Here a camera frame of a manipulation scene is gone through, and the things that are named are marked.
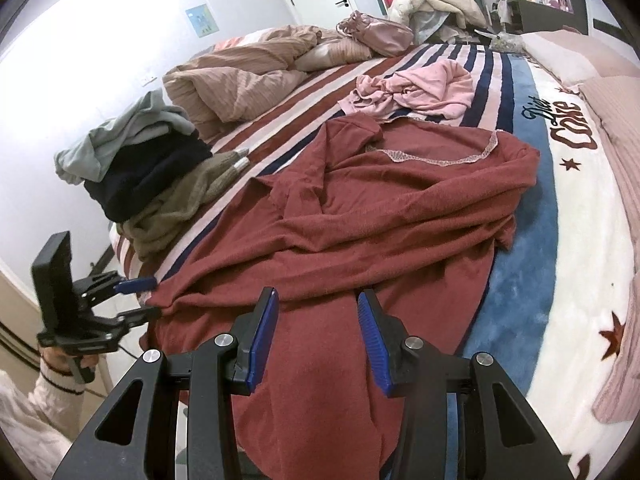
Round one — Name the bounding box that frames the pink pillow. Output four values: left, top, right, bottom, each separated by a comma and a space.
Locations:
576, 75, 640, 424
519, 25, 640, 87

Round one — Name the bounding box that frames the pink crumpled garment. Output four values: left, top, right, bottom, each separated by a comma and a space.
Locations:
338, 58, 475, 121

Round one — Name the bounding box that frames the crumpled clear plastic bag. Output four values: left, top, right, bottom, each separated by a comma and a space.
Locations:
492, 31, 524, 54

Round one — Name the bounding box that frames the pink satin bag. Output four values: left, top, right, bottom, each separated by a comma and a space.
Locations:
335, 10, 415, 57

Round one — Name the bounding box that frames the dark desk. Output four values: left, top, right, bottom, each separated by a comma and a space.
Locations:
514, 0, 592, 37

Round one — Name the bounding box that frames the light grey garment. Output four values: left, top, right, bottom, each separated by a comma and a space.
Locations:
53, 91, 199, 185

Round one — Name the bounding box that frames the white bed headboard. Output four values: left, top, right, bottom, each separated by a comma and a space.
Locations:
590, 9, 623, 37

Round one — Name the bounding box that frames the striped printed blanket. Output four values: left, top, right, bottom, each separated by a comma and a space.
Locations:
112, 40, 640, 480

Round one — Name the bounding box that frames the beige knit sweater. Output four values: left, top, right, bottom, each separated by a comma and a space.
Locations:
119, 147, 251, 262

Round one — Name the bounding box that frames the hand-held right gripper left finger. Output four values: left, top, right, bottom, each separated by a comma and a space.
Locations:
52, 287, 280, 480

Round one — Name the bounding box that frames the black garment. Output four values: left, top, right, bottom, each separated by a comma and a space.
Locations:
83, 136, 214, 222

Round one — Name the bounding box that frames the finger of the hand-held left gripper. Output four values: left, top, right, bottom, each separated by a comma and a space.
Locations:
77, 272, 157, 312
94, 307, 164, 339

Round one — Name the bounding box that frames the red knit sweater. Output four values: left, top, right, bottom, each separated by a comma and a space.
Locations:
140, 114, 542, 480

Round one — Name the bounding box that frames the small blue wall poster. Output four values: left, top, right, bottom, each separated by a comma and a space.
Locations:
185, 3, 211, 39

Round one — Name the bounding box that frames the white duvet pile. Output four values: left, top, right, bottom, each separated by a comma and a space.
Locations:
387, 0, 489, 44

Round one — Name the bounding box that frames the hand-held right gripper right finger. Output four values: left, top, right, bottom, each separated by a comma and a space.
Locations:
356, 288, 574, 480

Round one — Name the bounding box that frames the person's left hand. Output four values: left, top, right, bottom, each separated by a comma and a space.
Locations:
40, 347, 99, 375

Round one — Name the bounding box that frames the pink striped quilt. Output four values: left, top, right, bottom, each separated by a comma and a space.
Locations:
162, 25, 374, 126

